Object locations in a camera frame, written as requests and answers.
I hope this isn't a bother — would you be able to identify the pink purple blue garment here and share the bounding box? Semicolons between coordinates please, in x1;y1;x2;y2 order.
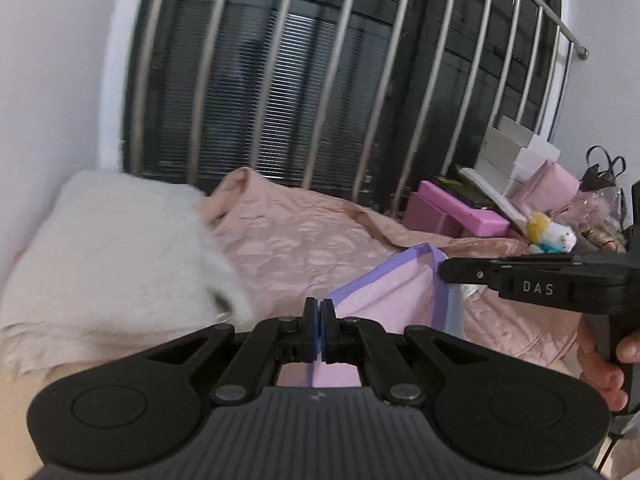
276;242;467;389

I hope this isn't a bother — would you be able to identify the person's right hand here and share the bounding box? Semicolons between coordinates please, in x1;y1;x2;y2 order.
577;318;639;412

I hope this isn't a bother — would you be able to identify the yellow white plush toy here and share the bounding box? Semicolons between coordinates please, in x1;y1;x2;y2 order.
524;212;577;254

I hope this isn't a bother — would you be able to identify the clear pink plastic bag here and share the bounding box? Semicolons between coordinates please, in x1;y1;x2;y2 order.
553;190;620;237

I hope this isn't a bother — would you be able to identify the pink quilted jacket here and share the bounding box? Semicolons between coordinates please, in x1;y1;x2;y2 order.
202;168;579;366

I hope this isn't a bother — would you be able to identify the pink pouch bag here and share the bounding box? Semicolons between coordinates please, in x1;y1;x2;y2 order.
512;162;579;216

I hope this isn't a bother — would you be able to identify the black handbag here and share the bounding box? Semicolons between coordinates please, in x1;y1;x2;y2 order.
579;145;627;192

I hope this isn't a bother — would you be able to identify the stack of white boxes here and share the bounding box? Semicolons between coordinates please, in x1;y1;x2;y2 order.
474;116;561;197

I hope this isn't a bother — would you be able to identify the beige knitted fringed blanket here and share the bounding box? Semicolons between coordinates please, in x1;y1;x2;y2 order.
1;170;257;374

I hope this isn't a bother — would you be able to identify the steel window railing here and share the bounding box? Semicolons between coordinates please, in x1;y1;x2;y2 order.
120;0;589;216

